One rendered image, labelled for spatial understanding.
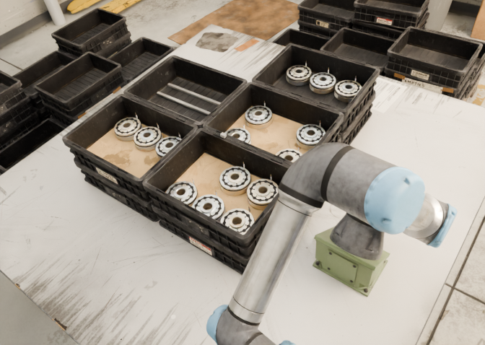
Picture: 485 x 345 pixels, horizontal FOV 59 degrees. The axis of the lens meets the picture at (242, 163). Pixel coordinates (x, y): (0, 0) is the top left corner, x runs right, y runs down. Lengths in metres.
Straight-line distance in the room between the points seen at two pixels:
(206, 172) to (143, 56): 1.66
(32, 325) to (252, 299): 1.64
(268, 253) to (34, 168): 1.29
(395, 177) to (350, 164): 0.08
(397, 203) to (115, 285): 0.97
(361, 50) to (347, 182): 2.13
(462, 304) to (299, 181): 1.52
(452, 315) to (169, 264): 1.30
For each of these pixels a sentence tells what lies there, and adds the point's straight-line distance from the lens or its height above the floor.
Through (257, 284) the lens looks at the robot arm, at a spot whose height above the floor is 1.13.
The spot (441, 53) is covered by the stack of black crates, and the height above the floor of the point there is 0.49.
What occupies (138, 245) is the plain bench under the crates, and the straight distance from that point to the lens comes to 1.51.
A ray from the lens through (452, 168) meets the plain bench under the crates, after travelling 1.72.
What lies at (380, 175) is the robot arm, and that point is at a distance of 0.76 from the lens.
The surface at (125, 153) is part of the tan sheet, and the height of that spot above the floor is 0.83.
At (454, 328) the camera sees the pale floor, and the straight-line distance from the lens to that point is 2.17.
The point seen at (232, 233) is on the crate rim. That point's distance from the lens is 1.18.
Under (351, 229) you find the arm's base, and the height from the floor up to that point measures 0.90.
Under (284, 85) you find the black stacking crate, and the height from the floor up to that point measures 0.83.
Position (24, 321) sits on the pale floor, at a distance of 2.42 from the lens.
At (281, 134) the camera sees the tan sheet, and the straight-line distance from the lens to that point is 1.57.
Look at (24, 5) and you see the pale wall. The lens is 4.64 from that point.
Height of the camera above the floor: 1.90
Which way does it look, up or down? 46 degrees down
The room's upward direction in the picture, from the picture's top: 8 degrees counter-clockwise
